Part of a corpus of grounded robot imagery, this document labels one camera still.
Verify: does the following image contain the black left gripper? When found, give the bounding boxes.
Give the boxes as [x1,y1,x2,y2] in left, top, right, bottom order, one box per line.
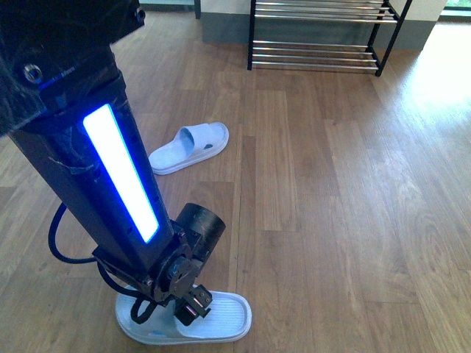
[167,257,213,326]

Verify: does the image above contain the light blue slipper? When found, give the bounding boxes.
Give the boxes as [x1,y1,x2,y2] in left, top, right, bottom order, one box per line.
[115,290,252,346]
[149,122,230,175]

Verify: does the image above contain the black metal shoe rack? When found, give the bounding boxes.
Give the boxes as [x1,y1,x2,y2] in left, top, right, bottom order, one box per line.
[247,1,412,76]

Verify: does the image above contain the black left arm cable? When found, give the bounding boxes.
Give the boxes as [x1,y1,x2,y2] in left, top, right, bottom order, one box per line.
[49,202,157,325]

